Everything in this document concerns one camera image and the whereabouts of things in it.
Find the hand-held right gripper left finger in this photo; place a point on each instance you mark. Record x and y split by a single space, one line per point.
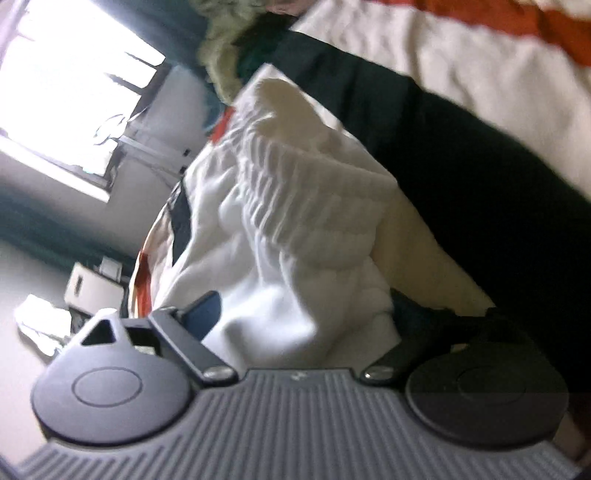
203 314

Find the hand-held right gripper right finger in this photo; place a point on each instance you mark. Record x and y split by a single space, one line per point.
406 318

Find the white pants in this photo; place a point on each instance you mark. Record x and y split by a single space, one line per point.
286 230

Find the blue curtain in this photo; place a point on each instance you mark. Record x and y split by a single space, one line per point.
171 32
60 226

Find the cream printed blanket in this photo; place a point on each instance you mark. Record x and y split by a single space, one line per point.
221 60

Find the striped blanket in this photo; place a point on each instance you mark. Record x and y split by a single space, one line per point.
461 69

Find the green cloth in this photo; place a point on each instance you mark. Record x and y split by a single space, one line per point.
254 60

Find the window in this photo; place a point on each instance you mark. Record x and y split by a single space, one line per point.
69 78

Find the white wall socket panel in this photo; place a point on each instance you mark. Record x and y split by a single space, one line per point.
111 266

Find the white chair with black frame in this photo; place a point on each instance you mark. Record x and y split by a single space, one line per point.
87 286

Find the wavy frame mirror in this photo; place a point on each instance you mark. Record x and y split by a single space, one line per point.
41 323

